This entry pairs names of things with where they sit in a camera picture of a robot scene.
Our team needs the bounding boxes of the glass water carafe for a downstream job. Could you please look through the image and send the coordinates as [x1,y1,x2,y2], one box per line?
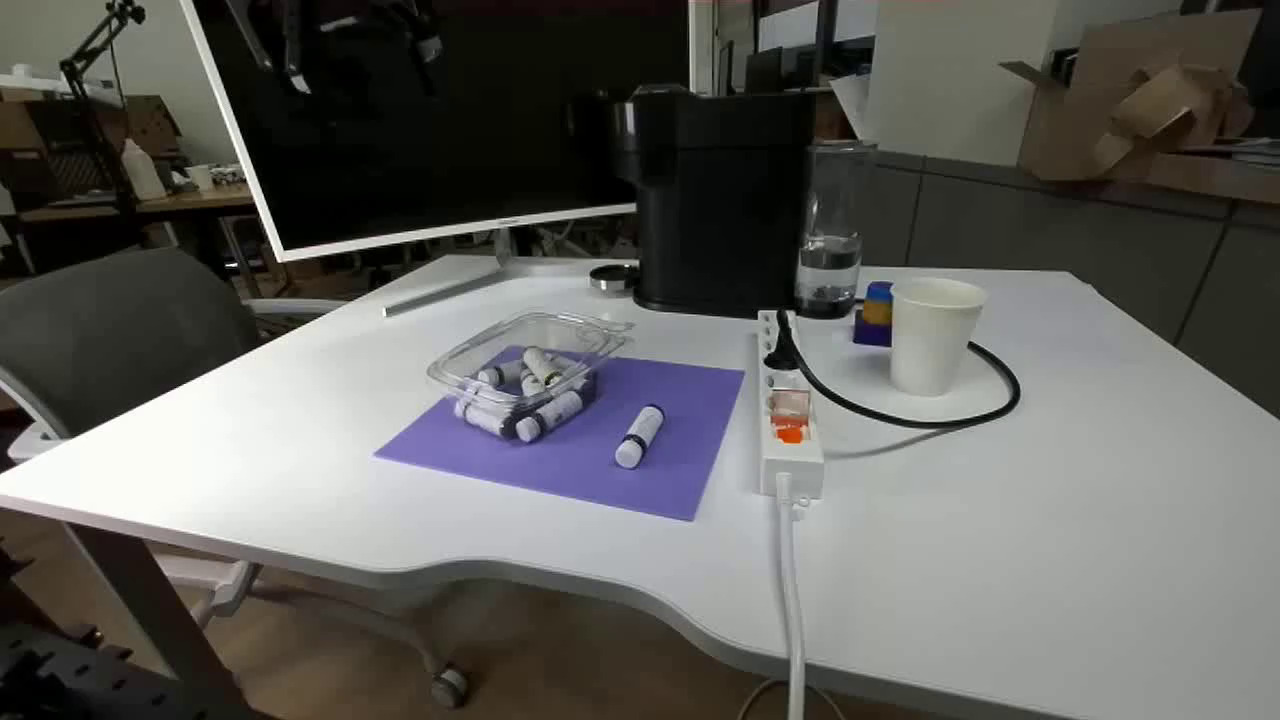
[795,142,869,321]

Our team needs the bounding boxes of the white paper cup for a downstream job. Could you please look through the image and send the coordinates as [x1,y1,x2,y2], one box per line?
[892,278,988,396]

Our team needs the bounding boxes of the grey office chair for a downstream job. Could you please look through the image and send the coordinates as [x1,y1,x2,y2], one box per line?
[0,247,473,710]

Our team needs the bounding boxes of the clear plastic container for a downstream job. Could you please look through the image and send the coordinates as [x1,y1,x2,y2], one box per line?
[429,312,632,445]

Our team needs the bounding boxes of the white power strip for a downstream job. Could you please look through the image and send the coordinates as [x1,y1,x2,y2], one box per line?
[755,308,825,502]

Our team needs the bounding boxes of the blue yellow small object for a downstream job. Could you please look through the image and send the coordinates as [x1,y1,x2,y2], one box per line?
[854,282,892,349]

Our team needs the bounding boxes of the white computer monitor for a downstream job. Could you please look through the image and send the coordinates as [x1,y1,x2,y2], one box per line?
[180,0,696,259]

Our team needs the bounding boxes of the black coffee machine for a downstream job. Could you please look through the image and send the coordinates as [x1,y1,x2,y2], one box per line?
[626,91,813,316]

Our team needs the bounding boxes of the cardboard box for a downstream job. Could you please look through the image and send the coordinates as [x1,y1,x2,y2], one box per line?
[1007,10,1280,205]

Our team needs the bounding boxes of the white tube on mat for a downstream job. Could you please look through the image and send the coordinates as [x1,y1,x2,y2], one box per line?
[613,405,663,468]

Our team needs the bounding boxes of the black power cable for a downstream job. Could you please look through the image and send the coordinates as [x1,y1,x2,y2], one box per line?
[767,308,1024,436]

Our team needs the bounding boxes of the black desk lamp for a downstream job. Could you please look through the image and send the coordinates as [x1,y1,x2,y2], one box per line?
[58,0,152,225]

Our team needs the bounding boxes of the white power strip cord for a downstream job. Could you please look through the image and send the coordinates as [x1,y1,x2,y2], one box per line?
[773,491,815,720]

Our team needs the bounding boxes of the white tubes in container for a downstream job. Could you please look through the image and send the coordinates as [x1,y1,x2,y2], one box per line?
[451,349,598,445]

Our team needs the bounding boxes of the purple mat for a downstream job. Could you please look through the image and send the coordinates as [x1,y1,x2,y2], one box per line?
[381,360,744,520]

